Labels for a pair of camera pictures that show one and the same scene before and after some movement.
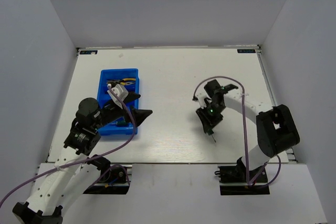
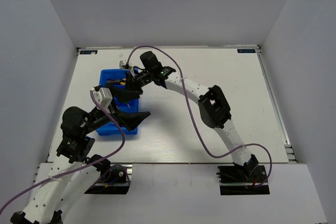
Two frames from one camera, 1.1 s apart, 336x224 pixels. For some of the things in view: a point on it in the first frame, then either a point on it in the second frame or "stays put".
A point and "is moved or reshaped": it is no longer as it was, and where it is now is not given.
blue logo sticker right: x=246 y=51 stays put
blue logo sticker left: x=88 y=52 stays put
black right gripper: x=208 y=121 → x=132 y=83
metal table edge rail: x=292 y=159 stays put
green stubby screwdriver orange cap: x=210 y=132 is moved or reshaped
